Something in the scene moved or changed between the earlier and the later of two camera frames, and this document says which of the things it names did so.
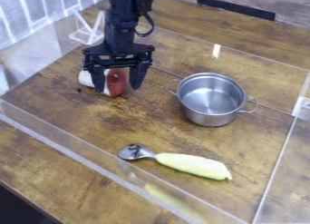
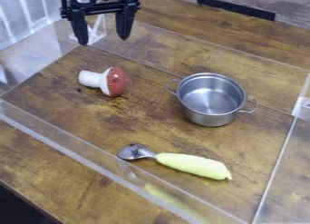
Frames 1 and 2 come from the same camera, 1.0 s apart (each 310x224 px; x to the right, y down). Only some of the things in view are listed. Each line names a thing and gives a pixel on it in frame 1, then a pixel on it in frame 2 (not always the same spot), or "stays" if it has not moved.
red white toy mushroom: (115, 82) stays
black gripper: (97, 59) -> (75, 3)
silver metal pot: (212, 97) stays
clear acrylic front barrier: (61, 180) stays
